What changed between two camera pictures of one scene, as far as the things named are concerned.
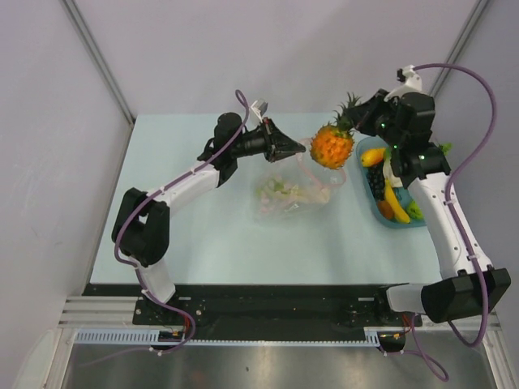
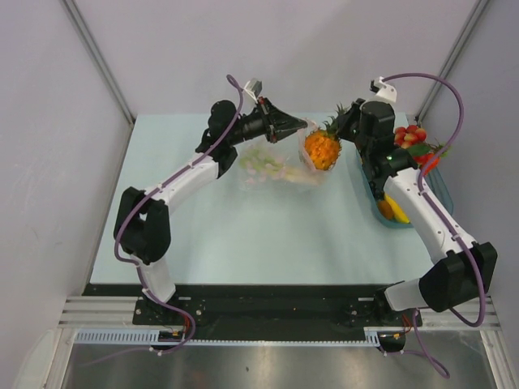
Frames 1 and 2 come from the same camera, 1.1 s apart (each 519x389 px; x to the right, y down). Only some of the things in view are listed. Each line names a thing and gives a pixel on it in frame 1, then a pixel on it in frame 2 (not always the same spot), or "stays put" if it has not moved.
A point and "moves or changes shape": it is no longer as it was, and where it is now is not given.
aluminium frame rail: (100, 312) stays put
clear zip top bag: (296, 188) moves or changes shape
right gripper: (362, 115) → (345, 120)
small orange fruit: (386, 210) stays put
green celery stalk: (275, 185) → (260, 161)
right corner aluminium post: (459, 43) stays put
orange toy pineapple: (332, 144) moves or changes shape
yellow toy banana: (399, 211) stays put
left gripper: (276, 145) → (275, 123)
